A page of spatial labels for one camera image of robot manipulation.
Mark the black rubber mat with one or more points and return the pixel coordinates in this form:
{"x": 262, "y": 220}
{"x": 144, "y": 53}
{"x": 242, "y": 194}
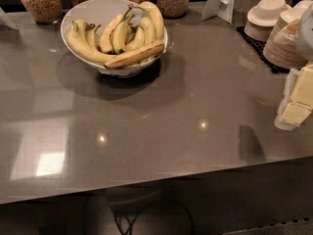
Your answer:
{"x": 258, "y": 47}

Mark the stack of paper plates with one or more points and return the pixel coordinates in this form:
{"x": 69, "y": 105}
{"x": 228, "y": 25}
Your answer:
{"x": 280, "y": 47}

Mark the left long yellow banana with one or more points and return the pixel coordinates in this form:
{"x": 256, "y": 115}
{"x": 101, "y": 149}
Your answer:
{"x": 82, "y": 49}

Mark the small left yellow banana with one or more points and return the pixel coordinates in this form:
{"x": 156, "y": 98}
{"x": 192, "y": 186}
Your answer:
{"x": 91, "y": 36}

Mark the white ceramic bowl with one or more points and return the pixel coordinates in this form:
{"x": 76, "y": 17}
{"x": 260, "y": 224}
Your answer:
{"x": 102, "y": 12}

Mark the middle greenish banana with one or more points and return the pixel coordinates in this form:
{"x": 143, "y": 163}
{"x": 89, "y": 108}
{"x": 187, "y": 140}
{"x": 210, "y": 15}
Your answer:
{"x": 121, "y": 33}

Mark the right tall yellow banana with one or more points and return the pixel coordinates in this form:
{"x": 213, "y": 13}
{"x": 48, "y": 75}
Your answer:
{"x": 154, "y": 13}

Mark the white paper at left edge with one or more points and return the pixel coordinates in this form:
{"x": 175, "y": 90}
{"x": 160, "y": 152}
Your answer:
{"x": 5, "y": 20}

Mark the small inner yellow banana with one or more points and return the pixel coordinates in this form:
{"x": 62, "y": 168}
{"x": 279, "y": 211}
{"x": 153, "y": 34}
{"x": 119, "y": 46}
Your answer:
{"x": 135, "y": 37}

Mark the round stool under table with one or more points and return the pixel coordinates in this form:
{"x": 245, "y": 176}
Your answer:
{"x": 136, "y": 212}

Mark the left glass cereal jar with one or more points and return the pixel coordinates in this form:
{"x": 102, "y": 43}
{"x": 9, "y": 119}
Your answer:
{"x": 44, "y": 11}

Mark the small yellow banana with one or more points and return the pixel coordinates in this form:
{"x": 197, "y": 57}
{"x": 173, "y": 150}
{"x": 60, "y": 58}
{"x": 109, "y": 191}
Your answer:
{"x": 91, "y": 36}
{"x": 135, "y": 37}

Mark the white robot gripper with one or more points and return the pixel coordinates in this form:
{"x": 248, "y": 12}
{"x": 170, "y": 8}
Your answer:
{"x": 306, "y": 33}

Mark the middle yellow banana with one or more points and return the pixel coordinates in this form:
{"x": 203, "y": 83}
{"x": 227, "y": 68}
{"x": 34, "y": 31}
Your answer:
{"x": 105, "y": 38}

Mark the stack of white bowls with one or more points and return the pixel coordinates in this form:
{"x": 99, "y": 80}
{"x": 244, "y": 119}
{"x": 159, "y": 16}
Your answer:
{"x": 262, "y": 18}

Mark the white folded card stand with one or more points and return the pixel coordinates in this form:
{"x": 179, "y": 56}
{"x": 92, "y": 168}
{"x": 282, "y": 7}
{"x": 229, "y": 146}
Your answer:
{"x": 223, "y": 9}

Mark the front spotted banana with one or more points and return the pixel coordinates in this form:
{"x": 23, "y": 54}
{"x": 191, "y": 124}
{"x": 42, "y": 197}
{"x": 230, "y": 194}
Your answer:
{"x": 136, "y": 56}

